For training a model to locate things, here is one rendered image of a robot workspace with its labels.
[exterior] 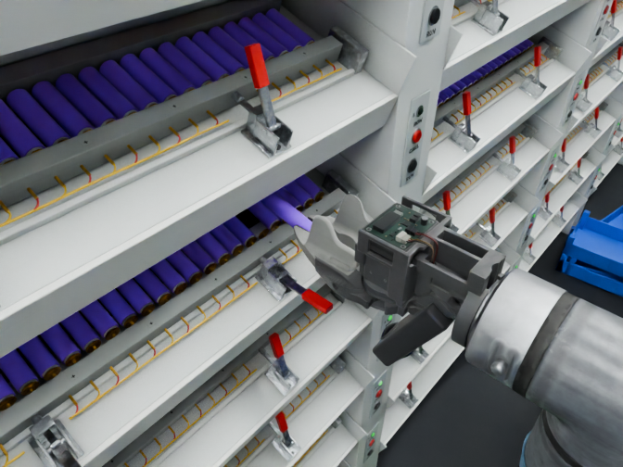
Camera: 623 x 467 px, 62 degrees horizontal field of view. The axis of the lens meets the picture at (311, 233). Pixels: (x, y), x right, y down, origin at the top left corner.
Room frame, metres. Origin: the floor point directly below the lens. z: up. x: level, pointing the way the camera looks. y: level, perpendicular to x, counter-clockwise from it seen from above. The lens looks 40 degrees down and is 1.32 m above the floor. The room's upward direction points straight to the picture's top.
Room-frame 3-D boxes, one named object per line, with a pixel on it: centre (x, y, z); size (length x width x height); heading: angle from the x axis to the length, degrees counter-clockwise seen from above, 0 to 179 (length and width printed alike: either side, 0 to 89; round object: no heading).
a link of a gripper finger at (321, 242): (0.39, -0.01, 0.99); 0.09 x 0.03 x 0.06; 53
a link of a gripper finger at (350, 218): (0.42, -0.04, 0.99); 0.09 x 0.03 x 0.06; 44
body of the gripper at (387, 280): (0.33, -0.10, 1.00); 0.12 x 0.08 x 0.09; 48
